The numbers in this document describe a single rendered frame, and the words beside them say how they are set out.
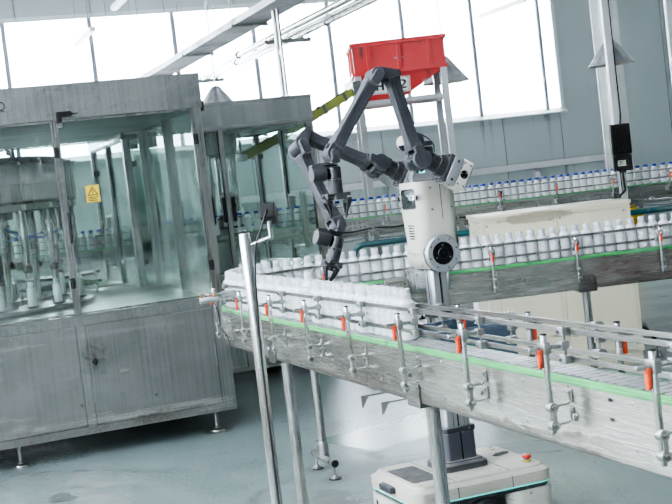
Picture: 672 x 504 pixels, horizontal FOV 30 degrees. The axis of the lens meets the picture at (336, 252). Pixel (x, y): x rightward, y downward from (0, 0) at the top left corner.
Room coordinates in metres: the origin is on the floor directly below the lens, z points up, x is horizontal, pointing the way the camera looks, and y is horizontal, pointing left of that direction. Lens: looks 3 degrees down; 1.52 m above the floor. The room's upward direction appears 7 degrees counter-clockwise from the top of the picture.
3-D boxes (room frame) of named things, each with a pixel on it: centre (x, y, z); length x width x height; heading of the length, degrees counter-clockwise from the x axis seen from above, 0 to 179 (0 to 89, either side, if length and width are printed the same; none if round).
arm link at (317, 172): (4.94, 0.01, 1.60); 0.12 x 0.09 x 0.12; 112
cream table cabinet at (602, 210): (9.22, -1.57, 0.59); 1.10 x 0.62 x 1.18; 92
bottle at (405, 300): (4.02, -0.20, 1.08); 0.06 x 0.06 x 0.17
